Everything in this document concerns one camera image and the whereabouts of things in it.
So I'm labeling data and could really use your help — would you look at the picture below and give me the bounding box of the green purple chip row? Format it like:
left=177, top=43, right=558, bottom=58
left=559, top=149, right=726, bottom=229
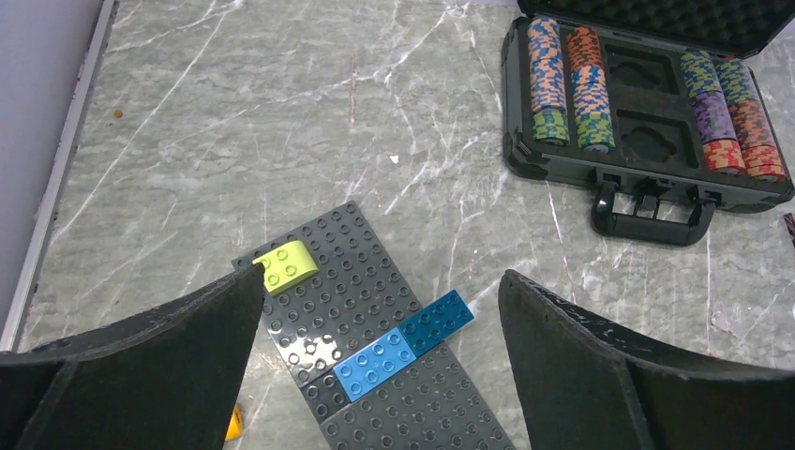
left=680, top=51, right=746, bottom=175

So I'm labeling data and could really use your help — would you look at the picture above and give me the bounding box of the dark teal lego brick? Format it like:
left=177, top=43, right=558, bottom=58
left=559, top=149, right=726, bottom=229
left=398, top=290, right=474, bottom=358

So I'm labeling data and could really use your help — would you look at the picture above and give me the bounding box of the lime green lego brick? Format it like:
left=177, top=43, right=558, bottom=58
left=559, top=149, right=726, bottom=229
left=252, top=240, right=319, bottom=296

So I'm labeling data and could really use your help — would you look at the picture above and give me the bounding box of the dark grey lego baseplate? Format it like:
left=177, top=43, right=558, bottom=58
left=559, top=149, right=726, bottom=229
left=232, top=202, right=513, bottom=449

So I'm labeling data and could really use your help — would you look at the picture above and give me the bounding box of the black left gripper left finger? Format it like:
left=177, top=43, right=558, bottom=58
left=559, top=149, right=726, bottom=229
left=1, top=264, right=264, bottom=449

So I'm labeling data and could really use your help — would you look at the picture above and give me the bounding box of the red triangular dealer button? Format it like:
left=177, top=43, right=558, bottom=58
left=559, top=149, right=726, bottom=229
left=782, top=213, right=795, bottom=246

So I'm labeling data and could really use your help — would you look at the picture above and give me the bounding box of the green orange chip row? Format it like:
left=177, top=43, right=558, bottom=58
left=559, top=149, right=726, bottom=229
left=715, top=59, right=787, bottom=183

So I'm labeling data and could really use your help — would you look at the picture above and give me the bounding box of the orange yellow small object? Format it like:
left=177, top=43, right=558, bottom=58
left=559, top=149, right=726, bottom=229
left=225, top=404, right=244, bottom=442

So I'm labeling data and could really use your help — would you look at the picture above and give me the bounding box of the light blue lego brick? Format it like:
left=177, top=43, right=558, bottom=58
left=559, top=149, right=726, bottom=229
left=334, top=328, right=416, bottom=402

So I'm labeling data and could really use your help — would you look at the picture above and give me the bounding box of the black poker set case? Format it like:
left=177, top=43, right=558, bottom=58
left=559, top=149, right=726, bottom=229
left=501, top=1, right=794, bottom=247

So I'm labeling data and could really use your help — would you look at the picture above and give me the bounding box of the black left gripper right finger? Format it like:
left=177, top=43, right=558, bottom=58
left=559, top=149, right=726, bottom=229
left=498, top=270, right=794, bottom=449

